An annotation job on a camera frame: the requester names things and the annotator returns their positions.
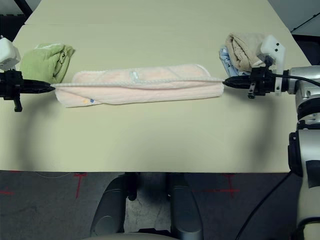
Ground grey robot leg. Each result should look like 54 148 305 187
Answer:
166 172 203 240
89 172 141 238

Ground grey robot left leg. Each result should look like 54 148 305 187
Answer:
89 172 141 238

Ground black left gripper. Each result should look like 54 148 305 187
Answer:
0 71 55 113

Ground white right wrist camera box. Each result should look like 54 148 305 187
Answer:
257 34 287 97

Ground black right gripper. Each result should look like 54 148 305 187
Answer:
223 66 278 100

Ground green folded towel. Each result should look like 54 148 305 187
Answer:
19 42 76 85

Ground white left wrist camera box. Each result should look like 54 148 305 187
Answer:
0 37 21 70

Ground light blue folded towel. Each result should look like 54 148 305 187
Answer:
218 44 252 77

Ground beige side table black legs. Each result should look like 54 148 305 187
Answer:
13 0 35 16

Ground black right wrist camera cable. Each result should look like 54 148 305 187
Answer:
236 69 320 240

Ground grey robot right leg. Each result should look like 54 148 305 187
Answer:
166 172 203 240

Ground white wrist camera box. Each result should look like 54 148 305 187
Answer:
0 37 21 70
257 34 287 97

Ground beige folded towel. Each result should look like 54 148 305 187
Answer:
224 31 270 72

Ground black foam floor mat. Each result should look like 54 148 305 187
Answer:
0 13 28 40

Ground pink towel with white trim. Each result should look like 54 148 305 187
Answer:
51 63 226 109

